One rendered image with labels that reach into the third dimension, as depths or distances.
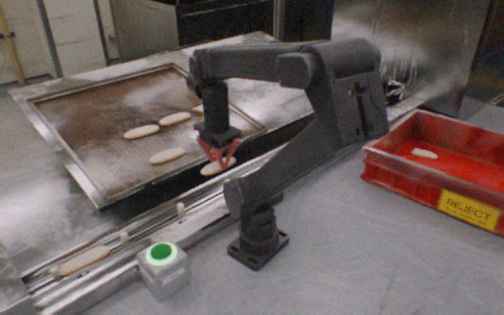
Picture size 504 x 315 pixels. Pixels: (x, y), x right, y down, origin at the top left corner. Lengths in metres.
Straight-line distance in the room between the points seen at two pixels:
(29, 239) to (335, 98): 0.77
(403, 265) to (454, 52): 0.75
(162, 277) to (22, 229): 0.42
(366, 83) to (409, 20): 0.97
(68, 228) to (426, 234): 0.81
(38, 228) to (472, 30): 1.28
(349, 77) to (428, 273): 0.52
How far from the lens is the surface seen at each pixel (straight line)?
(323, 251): 0.88
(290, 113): 1.28
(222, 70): 0.74
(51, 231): 1.02
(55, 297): 0.81
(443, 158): 1.27
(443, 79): 1.44
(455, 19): 1.39
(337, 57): 0.47
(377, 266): 0.88
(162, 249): 0.77
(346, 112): 0.47
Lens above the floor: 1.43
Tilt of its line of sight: 31 degrees down
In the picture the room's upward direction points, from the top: 1 degrees counter-clockwise
